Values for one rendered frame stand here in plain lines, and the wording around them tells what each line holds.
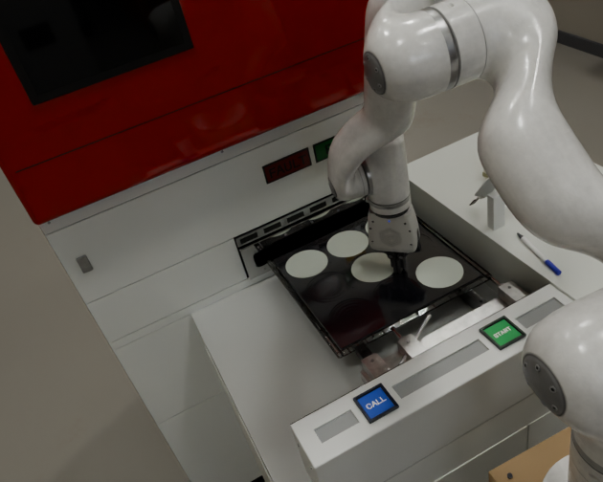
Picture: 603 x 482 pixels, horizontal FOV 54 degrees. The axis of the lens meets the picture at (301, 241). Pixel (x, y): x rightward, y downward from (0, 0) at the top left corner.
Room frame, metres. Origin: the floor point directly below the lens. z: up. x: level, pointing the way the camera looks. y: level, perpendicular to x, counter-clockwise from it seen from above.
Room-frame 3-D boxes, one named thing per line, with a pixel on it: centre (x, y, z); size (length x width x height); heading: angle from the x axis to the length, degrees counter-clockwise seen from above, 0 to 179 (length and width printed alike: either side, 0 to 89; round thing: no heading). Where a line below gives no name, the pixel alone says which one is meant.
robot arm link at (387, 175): (0.98, -0.19, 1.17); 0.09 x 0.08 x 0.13; 98
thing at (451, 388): (0.65, -0.18, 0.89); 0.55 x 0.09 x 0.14; 107
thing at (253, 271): (1.21, -0.06, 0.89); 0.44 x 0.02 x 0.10; 107
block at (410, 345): (0.74, -0.16, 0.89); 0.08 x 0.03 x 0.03; 17
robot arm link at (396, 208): (0.98, -0.19, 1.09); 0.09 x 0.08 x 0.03; 60
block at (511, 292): (0.81, -0.39, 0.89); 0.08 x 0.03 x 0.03; 17
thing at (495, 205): (0.98, -0.40, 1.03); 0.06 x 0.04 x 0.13; 17
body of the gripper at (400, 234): (0.98, -0.19, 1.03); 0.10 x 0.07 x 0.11; 60
